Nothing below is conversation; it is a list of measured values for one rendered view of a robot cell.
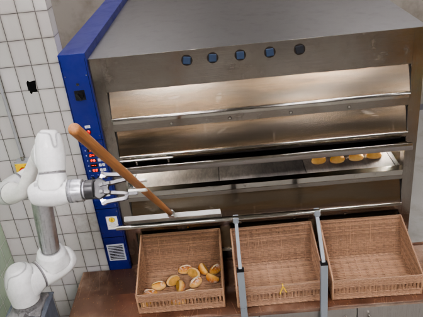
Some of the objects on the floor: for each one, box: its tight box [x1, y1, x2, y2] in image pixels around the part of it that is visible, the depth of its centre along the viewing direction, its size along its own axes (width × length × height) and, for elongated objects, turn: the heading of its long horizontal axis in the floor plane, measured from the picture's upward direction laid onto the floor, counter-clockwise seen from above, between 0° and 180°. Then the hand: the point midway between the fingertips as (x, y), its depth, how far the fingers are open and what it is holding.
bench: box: [69, 242, 423, 317], centre depth 357 cm, size 56×242×58 cm, turn 101°
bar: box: [116, 208, 329, 317], centre depth 325 cm, size 31×127×118 cm, turn 101°
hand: (137, 185), depth 197 cm, fingers closed on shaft, 3 cm apart
